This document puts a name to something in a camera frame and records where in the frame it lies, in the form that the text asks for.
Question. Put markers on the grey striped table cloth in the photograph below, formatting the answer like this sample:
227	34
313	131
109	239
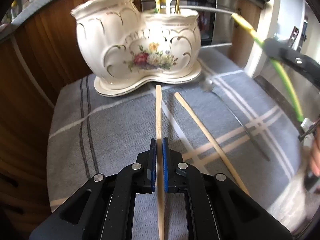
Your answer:
93	134

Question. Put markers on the silver fork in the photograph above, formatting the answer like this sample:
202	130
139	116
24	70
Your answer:
167	4

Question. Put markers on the person's right hand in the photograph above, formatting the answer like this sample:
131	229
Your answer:
314	161

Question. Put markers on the yellow plastic utensil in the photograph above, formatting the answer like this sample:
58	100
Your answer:
158	6
275	63

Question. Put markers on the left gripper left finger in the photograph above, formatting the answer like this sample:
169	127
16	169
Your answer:
103	207

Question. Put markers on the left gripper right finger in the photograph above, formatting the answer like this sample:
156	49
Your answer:
216	207

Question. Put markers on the white ceramic utensil holder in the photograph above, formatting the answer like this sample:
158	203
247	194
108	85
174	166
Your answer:
126	48

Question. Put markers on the wooden chopstick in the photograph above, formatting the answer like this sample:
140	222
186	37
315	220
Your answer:
213	142
159	165

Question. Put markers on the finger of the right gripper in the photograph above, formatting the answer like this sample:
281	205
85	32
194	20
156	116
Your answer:
280	51

